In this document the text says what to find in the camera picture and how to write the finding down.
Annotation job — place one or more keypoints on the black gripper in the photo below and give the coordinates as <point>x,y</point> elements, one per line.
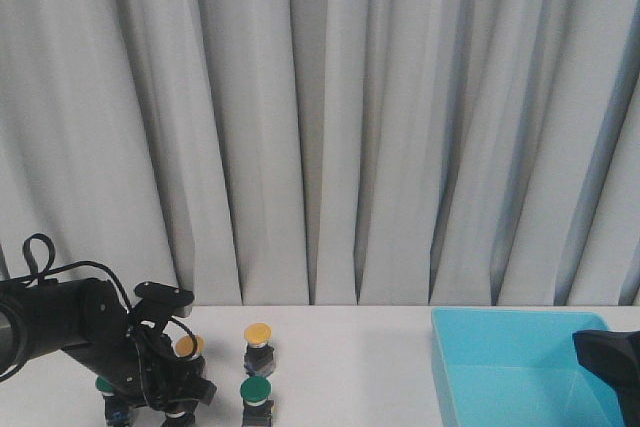
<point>149,378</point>

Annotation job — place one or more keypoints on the yellow push button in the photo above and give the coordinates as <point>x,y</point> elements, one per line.
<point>186,347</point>
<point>259,359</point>

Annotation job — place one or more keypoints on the red push button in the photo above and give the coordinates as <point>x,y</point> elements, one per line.
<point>179,419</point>

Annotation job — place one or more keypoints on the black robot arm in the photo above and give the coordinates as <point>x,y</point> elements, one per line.
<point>127,348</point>
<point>613,357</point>

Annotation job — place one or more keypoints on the blue plastic box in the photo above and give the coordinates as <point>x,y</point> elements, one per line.
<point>517,368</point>

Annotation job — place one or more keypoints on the green push button left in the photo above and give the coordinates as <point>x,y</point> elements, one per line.
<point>118,407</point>

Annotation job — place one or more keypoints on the green push button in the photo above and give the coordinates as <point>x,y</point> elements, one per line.
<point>118,407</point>
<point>258,408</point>

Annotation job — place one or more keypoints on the green push button right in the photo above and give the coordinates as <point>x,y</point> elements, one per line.
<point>258,408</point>

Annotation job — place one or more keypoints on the grey pleated curtain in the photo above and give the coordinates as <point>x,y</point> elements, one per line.
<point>370,152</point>

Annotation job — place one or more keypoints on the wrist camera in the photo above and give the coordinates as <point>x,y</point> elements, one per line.
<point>160,302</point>

